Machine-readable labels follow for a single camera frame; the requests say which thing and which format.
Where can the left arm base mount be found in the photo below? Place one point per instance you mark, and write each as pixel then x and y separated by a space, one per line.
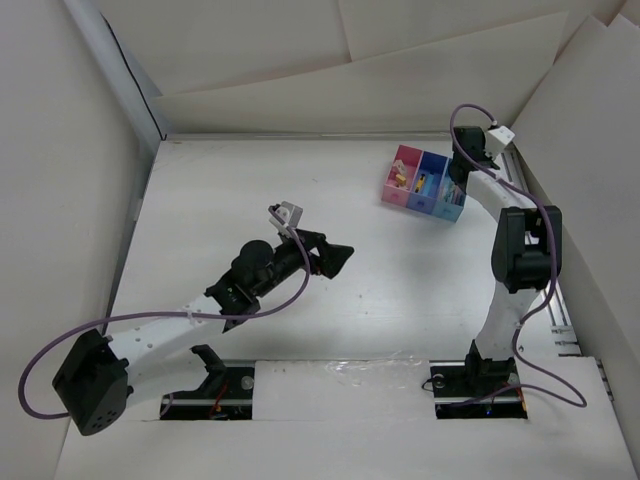
pixel 225 393

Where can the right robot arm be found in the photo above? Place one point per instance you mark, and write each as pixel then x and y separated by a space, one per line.
pixel 525 257

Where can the yellow highlighter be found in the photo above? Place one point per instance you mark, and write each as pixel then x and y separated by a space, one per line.
pixel 451 193

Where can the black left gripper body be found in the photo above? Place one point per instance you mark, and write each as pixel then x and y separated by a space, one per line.
pixel 287 258

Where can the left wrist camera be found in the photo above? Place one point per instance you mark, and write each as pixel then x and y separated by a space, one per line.
pixel 285 216

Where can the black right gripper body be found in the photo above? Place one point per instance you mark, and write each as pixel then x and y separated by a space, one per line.
pixel 485 158

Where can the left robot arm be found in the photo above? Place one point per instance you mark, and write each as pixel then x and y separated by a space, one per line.
pixel 103 376

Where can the yellow utility knife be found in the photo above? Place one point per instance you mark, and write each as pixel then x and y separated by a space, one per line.
pixel 418 187

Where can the light blue drawer box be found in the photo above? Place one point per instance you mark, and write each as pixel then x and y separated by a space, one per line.
pixel 445 210

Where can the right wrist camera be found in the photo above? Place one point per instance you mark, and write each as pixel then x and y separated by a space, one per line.
pixel 497 139

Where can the pink drawer box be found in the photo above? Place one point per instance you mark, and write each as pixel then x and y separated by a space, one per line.
pixel 399 195

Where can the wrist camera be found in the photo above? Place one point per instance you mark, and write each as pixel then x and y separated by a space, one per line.
pixel 497 139
pixel 285 216

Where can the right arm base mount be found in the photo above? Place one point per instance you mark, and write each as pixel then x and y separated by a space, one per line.
pixel 457 399

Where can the purple drawer box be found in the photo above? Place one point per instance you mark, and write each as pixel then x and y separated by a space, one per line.
pixel 432 165

